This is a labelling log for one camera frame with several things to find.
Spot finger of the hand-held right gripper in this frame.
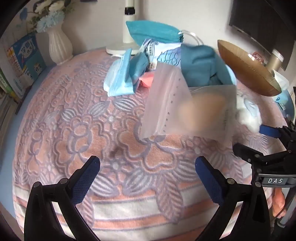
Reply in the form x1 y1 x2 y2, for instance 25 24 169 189
232 143 289 164
259 125 296 151

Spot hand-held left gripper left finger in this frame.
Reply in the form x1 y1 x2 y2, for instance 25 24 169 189
24 156 101 241

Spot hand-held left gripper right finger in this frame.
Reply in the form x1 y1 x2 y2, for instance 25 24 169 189
195 156 271 241

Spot white fluffy packet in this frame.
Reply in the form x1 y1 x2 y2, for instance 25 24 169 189
236 91 263 133

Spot gold ribbed bowl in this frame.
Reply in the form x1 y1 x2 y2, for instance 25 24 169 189
217 39 282 97

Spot frosted plastic bag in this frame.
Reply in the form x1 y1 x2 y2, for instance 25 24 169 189
141 62 237 142

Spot teal drawstring pouch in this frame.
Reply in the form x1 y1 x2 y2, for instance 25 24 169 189
180 44 234 88

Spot blue face mask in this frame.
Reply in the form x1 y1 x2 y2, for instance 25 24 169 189
103 48 137 97
129 52 149 90

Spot coral pink cloth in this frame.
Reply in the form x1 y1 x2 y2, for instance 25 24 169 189
139 71 155 88

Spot white blue printed packet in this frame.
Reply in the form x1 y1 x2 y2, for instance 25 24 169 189
142 38 183 70

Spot teal towel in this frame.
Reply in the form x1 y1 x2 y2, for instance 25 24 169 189
125 20 184 44

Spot person's right hand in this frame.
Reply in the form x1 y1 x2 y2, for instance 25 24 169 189
272 188 288 218

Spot pink floral blanket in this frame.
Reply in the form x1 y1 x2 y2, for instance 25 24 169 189
11 47 294 241

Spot gold thermos bottle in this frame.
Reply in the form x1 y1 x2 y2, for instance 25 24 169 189
265 49 284 70

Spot dark monitor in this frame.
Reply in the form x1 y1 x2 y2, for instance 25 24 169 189
229 0 296 71

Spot row of books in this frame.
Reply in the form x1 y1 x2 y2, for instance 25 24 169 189
0 67 26 105

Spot blue cover book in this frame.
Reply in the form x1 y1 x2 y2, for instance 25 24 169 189
7 35 47 81

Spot white ribbed vase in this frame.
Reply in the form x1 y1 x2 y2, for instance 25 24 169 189
47 23 73 65

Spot white desk lamp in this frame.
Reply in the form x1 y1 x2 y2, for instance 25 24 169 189
106 0 148 56

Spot blue white flower bouquet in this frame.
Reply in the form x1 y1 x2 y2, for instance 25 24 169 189
20 0 78 33

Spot pink plastic handle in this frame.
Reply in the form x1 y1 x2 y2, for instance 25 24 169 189
248 51 264 65

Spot white cable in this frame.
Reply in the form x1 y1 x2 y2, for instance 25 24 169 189
181 30 205 47

